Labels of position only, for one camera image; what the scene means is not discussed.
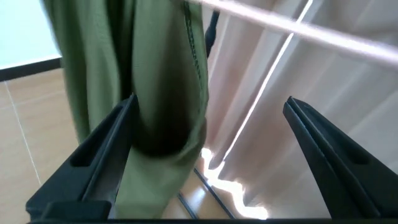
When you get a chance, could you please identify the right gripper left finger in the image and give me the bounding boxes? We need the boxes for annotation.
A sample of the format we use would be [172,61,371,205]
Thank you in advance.
[25,94,140,218]

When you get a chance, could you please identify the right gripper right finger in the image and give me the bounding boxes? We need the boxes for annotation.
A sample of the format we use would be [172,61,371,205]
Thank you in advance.
[282,96,398,218]

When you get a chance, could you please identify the green long-sleeved shirt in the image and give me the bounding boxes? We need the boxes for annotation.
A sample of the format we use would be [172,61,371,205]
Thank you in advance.
[42,0,209,218]

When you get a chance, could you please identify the pink clothes hanger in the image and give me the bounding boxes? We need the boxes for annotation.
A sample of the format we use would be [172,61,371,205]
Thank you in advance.
[186,0,398,69]

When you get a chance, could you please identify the black clothes rack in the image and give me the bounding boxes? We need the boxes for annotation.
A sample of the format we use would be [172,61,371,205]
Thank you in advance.
[177,10,236,220]

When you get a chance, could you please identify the beige curtain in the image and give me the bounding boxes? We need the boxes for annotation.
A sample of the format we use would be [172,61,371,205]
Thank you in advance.
[198,0,398,218]

